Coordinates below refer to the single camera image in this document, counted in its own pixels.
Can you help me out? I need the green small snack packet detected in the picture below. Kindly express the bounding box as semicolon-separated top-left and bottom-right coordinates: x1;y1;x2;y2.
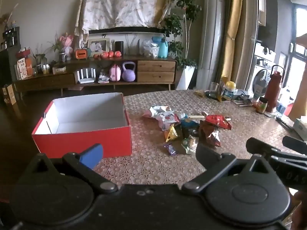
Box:
181;135;199;155

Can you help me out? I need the wooden TV cabinet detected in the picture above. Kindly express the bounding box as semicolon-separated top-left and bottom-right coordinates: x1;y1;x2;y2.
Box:
14;56;177;94

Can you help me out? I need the white router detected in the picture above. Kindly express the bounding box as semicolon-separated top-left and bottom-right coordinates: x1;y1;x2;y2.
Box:
77;67;96;84

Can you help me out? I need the yellow curtain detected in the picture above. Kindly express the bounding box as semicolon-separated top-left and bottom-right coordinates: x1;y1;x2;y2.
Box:
221;0;243;81

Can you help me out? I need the dark red thermos bottle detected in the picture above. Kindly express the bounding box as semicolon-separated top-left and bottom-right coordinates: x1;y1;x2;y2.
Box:
264;65;285;113

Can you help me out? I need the white snack wrapper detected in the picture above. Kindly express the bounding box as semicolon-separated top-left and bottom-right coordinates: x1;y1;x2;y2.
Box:
143;105;172;118

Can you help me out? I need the large red snack bag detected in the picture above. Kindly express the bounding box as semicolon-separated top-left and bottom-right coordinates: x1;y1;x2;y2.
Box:
205;115;232;130

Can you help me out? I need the black speaker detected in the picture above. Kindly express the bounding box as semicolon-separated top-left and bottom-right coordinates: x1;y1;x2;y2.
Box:
115;41;123;57

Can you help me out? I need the orange tissue box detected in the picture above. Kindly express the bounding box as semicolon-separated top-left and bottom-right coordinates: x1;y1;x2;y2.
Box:
75;49;90;60

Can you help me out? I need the yellow triangular snack packet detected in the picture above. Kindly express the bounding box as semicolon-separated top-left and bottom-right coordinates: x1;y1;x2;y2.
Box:
164;124;178;142

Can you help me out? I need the cream sausage stick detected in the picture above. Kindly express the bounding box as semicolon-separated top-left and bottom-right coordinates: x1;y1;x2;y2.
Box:
188;115;206;119

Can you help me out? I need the red cardboard box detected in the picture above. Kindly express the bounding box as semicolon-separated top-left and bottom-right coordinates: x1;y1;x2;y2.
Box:
32;92;132;158

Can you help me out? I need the purple kettlebell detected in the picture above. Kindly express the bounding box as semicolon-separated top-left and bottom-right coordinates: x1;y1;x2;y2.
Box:
122;61;136;82

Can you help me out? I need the white red snack bag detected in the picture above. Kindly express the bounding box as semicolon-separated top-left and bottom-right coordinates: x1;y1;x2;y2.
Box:
154;111;180;131

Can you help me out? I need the blue cookie snack bag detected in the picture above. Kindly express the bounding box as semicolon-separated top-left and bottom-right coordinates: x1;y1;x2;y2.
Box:
181;117;199;130

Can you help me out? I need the glass cup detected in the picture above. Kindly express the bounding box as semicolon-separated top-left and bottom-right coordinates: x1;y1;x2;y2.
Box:
209;82;219;97

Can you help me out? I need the yellow-lid white jar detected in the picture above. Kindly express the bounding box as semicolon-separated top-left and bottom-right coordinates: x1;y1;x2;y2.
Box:
223;81;236;101

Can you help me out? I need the brown foil snack bag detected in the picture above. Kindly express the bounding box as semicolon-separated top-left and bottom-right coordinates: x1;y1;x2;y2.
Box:
199;121;221;147

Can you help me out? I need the clear plastic bag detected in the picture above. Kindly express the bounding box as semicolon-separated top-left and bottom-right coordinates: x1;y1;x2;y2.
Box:
142;40;159;58

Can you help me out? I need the washing machine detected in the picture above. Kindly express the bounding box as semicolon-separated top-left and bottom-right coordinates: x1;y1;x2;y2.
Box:
246;43;276;97

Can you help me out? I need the pink plush flower toy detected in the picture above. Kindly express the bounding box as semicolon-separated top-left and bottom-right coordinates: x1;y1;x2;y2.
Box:
59;32;74;61

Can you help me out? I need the teal detergent bottle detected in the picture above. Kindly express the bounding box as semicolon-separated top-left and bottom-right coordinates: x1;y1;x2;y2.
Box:
152;36;168;58

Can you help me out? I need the small glass jar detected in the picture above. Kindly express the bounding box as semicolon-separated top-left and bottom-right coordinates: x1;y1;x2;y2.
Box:
256;97;268;114

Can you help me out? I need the black coffee machine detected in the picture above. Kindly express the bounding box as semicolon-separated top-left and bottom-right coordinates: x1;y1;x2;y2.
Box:
1;26;20;50

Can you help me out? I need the person's right hand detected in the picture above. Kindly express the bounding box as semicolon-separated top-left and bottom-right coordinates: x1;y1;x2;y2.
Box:
291;192;306;230

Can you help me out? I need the black snack bag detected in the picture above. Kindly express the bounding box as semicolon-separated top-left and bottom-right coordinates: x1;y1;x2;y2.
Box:
181;127;199;139

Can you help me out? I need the framed photo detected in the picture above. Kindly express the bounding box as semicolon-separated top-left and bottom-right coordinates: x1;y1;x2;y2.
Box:
87;37;110;57

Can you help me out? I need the floral cloth TV cover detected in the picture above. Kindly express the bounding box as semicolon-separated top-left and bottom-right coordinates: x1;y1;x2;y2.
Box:
74;0;172;37

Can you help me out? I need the purple candy bar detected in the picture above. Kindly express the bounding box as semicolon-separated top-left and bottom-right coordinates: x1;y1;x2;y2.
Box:
163;143;177;156

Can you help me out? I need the potted green tree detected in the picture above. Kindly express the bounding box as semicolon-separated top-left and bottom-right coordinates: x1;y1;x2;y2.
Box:
161;0;201;90

